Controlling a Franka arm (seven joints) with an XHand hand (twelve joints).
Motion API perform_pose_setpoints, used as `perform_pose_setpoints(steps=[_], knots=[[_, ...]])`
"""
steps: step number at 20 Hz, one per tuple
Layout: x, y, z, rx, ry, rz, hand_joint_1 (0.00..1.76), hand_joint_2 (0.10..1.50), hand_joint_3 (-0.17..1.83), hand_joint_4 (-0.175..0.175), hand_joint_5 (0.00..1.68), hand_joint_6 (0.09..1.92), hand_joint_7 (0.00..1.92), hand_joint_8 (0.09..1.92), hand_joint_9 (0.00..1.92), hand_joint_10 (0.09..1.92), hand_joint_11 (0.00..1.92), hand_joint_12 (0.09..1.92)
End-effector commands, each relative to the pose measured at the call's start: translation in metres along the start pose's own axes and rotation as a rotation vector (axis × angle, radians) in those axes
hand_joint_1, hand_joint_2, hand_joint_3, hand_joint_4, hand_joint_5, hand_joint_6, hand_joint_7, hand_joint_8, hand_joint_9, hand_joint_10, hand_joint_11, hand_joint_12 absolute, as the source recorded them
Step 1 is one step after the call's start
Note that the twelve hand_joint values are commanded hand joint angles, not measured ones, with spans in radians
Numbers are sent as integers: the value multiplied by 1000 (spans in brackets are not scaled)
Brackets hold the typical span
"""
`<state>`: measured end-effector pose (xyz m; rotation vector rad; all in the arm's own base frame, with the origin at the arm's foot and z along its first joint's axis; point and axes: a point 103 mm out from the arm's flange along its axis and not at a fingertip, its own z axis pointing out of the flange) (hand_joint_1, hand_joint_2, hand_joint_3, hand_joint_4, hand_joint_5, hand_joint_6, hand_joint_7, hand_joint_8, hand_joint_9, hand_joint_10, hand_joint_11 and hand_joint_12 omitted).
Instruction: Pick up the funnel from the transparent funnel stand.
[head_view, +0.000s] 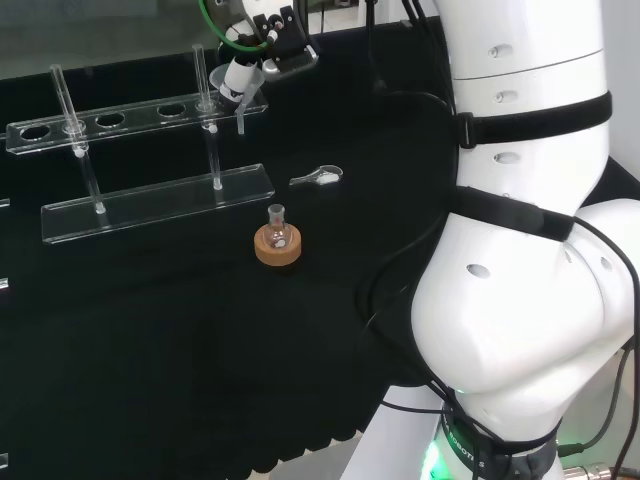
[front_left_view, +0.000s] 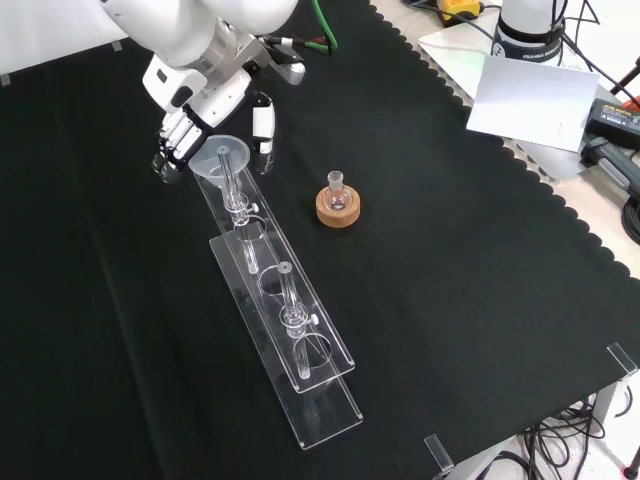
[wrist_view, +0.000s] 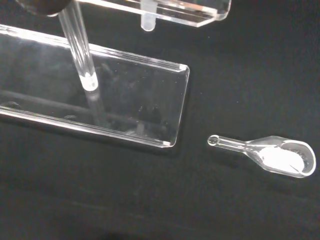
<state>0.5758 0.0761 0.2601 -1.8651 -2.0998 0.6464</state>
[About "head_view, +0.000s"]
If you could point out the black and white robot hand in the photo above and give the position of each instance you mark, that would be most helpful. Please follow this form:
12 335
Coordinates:
240 75

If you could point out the clear plastic funnel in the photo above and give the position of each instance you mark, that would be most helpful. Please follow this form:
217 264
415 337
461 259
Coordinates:
241 125

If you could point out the clear glass weighing funnel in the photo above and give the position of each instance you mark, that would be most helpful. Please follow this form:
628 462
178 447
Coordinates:
322 176

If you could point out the clear acrylic funnel stand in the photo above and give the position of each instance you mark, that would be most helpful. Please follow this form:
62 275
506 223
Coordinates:
150 205

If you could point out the small round-bottom glass flask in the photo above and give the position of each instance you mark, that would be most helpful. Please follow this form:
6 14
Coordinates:
277 235

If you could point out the black bench cloth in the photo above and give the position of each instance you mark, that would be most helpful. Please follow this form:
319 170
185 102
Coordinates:
200 350

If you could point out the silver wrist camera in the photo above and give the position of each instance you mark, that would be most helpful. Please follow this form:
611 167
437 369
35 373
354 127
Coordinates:
290 65

